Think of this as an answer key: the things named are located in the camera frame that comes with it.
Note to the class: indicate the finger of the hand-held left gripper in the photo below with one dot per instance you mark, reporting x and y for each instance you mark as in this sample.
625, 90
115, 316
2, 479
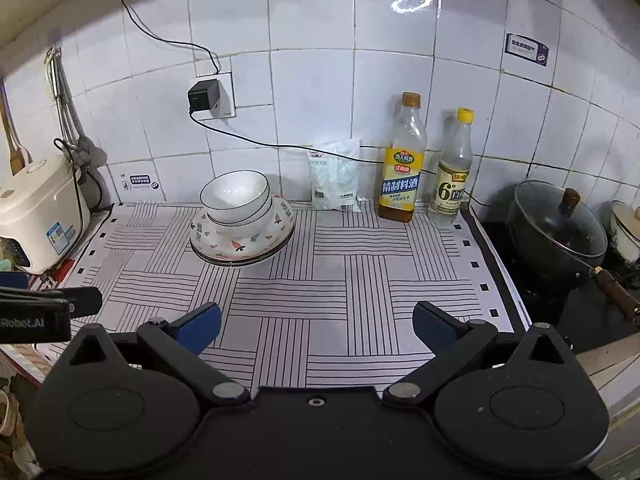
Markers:
75, 302
12, 280

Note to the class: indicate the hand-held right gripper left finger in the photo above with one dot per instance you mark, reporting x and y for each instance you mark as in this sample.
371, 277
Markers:
200, 327

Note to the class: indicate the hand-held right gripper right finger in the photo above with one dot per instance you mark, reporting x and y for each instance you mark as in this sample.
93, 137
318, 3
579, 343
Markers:
435, 327

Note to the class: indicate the pink rabbit print plate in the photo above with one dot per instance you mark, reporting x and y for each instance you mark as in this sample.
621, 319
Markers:
220, 245

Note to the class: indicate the red striped cloth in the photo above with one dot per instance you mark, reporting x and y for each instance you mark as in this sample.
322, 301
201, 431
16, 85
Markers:
57, 274

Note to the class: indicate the white rice cooker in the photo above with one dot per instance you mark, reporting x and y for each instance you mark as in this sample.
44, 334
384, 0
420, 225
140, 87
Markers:
40, 210

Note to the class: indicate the striped table cover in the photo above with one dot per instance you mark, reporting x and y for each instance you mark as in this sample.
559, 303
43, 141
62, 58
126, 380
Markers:
325, 270

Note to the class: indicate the black cooking pot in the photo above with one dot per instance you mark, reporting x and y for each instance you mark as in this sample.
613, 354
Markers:
540, 260

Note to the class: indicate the wooden spatula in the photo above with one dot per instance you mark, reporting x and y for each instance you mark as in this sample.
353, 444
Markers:
15, 152

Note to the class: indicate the clear vinegar bottle yellow cap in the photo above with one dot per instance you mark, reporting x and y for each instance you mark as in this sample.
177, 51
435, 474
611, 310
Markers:
450, 190

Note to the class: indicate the black gas stove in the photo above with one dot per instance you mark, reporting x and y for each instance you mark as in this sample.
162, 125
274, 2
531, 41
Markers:
575, 310

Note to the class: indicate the hanging metal ladle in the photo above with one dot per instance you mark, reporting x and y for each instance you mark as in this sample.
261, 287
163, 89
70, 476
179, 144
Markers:
90, 152

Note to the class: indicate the cooking wine bottle yellow label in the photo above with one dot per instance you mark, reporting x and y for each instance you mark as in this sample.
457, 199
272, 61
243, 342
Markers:
400, 180

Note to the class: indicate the glass pot lid brown knob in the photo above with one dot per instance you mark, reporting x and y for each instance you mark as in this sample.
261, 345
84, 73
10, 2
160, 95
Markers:
550, 220

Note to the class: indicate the white powder packet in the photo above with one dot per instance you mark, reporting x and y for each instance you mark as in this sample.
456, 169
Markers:
332, 180

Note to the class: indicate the white enamel pot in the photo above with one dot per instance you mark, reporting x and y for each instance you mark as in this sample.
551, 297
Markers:
625, 232

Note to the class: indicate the black power adapter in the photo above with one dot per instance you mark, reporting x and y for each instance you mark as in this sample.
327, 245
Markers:
205, 95

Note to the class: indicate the small white wall sticker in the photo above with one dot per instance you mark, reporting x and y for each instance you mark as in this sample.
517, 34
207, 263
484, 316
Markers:
140, 180

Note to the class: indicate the white wall socket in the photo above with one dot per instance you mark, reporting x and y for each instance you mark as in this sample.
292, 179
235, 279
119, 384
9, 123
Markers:
228, 91

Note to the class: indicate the blue bordered wall sticker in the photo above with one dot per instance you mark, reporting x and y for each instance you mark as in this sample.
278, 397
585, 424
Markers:
525, 50

